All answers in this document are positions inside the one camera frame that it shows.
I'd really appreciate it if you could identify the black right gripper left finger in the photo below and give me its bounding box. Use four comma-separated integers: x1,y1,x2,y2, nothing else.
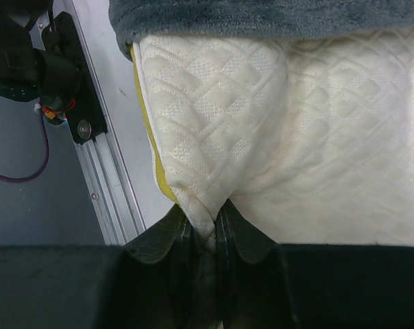
0,206,192,328

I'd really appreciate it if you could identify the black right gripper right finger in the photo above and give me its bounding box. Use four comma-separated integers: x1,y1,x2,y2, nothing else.
216,202,414,328

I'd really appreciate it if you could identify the cream quilted pillow yellow trim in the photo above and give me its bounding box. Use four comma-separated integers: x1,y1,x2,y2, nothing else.
130,26,414,246

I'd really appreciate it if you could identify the grey zebra pillowcase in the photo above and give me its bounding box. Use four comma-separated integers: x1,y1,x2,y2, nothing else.
108,1,414,48

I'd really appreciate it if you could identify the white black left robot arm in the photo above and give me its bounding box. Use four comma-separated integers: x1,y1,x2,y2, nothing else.
0,1,81,114

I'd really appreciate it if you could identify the aluminium front rail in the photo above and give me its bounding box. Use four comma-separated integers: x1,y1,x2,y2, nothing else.
53,1,156,244

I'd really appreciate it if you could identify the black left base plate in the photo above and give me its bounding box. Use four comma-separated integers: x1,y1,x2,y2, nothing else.
35,12,108,145

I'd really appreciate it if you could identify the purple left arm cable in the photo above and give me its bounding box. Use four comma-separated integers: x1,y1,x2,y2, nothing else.
0,106,51,184

